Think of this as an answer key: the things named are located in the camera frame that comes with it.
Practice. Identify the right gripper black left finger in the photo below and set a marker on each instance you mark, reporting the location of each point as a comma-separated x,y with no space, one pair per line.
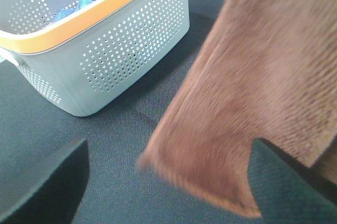
50,191

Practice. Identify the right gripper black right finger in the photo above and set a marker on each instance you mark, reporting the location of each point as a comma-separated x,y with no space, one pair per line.
285,190

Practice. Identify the brown microfibre towel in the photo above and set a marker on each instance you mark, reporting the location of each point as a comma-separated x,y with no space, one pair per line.
267,69

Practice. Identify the black table cloth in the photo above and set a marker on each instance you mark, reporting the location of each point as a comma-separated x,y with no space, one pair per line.
118,190

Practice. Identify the grey perforated laundry basket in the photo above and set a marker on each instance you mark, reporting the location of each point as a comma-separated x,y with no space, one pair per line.
84,61

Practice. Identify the blue cloth in basket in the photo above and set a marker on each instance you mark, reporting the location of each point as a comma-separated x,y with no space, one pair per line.
63,13

